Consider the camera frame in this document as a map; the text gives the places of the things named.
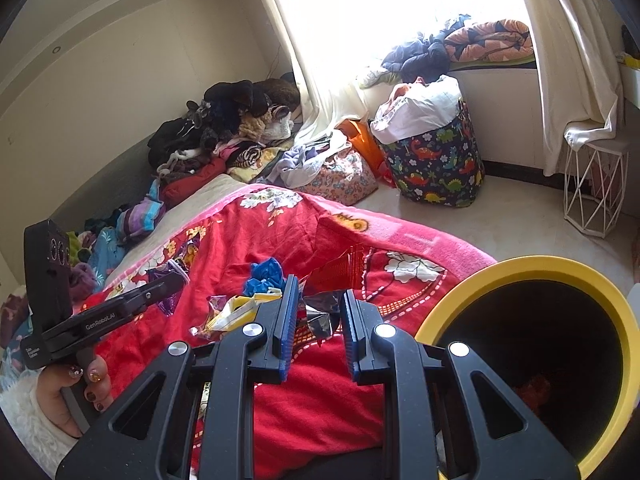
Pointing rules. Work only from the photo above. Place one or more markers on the grey headboard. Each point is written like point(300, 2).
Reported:
point(100, 185)

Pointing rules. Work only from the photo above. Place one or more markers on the orange bag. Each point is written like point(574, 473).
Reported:
point(367, 142)

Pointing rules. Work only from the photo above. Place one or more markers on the white cloth bundle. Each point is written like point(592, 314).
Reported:
point(420, 110)

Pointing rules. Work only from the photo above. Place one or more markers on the dark blue jacket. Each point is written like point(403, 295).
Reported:
point(415, 57)

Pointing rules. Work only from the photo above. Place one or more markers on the pale lavender cloth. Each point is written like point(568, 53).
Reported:
point(300, 165)

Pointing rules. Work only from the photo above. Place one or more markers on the person's left forearm white sleeve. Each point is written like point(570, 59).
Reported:
point(25, 425)

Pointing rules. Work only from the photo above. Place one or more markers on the blue plastic bag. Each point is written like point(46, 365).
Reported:
point(262, 272)

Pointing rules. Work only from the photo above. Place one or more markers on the white green cloth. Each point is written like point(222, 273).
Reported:
point(377, 77)

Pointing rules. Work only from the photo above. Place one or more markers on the green sill mat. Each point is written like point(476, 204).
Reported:
point(500, 63)

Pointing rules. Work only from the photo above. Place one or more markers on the red floral blanket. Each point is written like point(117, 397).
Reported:
point(320, 400)

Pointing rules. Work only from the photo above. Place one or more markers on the yellow trash bin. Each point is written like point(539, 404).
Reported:
point(525, 320)

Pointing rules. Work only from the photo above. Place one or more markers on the silver foil wrapper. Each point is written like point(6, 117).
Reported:
point(322, 315)

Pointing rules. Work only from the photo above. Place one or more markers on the person's left hand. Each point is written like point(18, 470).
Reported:
point(55, 395)

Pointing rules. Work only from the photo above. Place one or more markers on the blue floral cloth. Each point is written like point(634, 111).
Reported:
point(107, 255)

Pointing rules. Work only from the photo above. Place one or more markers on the beige bed sheet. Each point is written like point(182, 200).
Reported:
point(200, 200)

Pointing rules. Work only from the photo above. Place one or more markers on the orange patterned quilt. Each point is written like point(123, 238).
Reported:
point(490, 42)

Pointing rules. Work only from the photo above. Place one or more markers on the red cloth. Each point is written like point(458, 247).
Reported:
point(195, 182)

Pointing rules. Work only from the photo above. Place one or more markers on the purple striped cloth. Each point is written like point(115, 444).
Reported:
point(142, 217)

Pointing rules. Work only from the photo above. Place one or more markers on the floral fabric bag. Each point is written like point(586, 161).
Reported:
point(345, 180)

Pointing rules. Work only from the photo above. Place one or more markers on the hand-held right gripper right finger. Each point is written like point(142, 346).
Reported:
point(350, 340)

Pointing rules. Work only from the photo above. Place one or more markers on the dinosaur print laundry basket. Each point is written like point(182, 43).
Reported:
point(435, 165)

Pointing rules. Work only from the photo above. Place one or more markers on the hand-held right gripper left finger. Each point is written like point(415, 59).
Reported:
point(289, 320)

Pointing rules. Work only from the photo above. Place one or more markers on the yellow snack wrapper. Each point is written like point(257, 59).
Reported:
point(235, 310)

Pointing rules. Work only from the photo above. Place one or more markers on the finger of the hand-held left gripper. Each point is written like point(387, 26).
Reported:
point(160, 290)

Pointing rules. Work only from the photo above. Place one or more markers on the pile of dark clothes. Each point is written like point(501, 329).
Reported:
point(200, 120)

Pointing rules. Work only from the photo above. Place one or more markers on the cream curtain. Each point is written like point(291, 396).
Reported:
point(325, 105)
point(565, 60)

